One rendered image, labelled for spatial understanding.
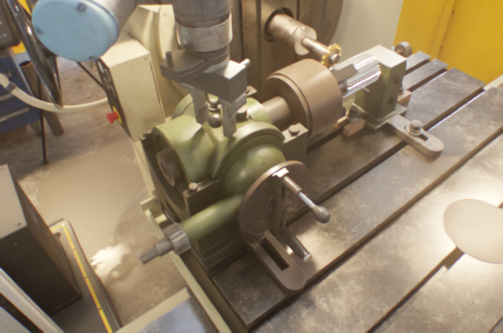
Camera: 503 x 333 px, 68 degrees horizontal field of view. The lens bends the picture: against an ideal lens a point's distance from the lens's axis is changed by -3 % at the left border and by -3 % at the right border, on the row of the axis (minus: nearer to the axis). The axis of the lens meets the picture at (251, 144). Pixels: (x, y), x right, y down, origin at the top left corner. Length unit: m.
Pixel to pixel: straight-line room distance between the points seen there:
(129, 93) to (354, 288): 0.70
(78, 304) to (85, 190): 0.99
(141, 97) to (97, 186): 1.62
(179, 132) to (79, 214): 1.75
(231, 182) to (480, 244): 0.63
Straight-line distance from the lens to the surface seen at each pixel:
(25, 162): 3.00
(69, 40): 0.50
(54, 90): 1.10
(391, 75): 1.19
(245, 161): 0.77
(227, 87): 0.65
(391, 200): 1.08
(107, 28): 0.48
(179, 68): 0.61
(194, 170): 0.78
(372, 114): 1.28
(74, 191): 2.63
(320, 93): 0.93
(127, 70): 0.97
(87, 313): 1.76
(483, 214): 1.15
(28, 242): 1.46
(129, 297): 2.10
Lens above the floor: 1.81
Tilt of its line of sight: 44 degrees down
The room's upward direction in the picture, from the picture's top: 2 degrees counter-clockwise
